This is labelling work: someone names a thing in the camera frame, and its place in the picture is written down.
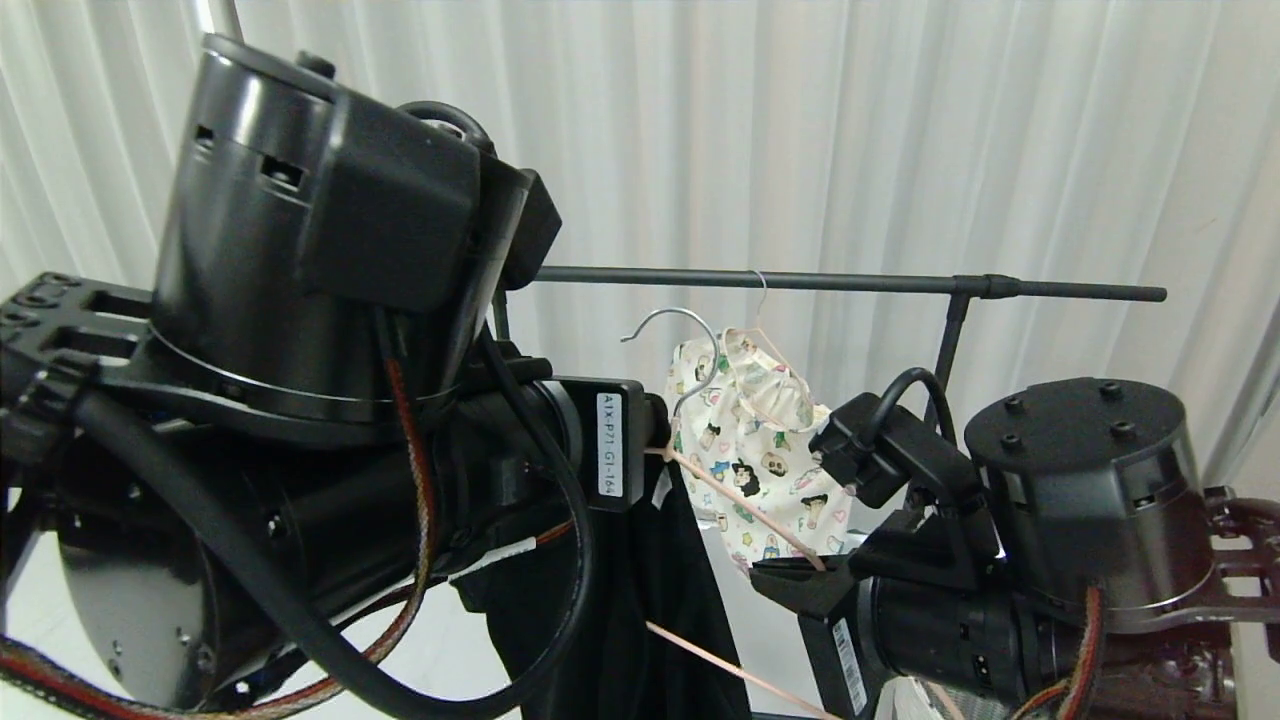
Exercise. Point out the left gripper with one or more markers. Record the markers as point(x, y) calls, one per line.
point(632, 420)

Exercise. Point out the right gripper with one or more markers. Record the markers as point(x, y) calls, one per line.
point(950, 640)

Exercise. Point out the cream printed garment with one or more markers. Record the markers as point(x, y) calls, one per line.
point(760, 470)

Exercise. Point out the pink clothes hanger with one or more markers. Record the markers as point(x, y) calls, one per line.
point(763, 310)
point(745, 515)

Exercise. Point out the black garment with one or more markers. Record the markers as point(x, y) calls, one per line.
point(620, 580)

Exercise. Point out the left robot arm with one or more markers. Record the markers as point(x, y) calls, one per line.
point(250, 250)

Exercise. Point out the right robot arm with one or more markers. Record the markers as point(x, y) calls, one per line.
point(1090, 480)

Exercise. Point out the black clothes rack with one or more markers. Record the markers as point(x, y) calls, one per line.
point(850, 283)

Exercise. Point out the white curtain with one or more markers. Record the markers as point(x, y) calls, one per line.
point(800, 120)

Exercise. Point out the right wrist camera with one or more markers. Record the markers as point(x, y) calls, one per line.
point(900, 450)

